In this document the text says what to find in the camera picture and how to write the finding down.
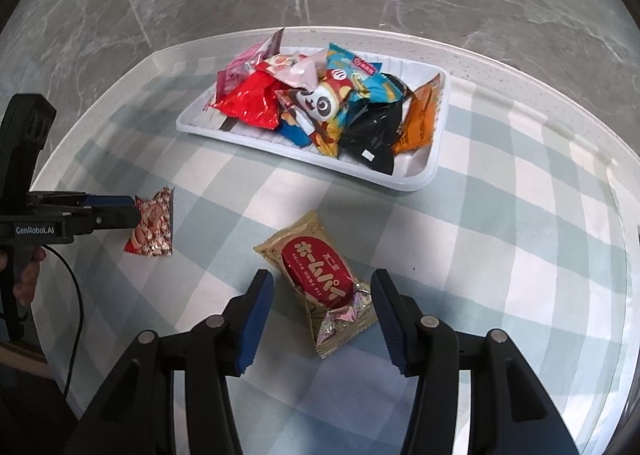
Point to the panda print snack packet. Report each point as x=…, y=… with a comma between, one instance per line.
x=320, y=107

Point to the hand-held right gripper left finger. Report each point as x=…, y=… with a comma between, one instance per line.
x=255, y=322

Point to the gold packet with red label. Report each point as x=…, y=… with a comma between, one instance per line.
x=315, y=275

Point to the orange snack packet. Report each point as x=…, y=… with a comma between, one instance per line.
x=420, y=120

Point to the black snack packet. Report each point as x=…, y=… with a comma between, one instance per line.
x=370, y=135

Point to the pale pink snack packet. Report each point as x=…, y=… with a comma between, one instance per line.
x=300, y=70

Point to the small red patterned packet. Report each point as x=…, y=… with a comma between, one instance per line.
x=152, y=230

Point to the light blue snack packet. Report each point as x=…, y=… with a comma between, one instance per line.
x=370, y=80

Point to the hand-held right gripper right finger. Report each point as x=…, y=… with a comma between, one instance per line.
x=389, y=322

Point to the white plastic tray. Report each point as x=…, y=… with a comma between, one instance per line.
x=415, y=170

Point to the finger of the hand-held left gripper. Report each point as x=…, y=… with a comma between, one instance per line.
x=115, y=202
x=117, y=218

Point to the person's left hand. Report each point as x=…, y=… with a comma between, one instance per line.
x=29, y=280

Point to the plain red snack packet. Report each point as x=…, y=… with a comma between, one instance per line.
x=250, y=102

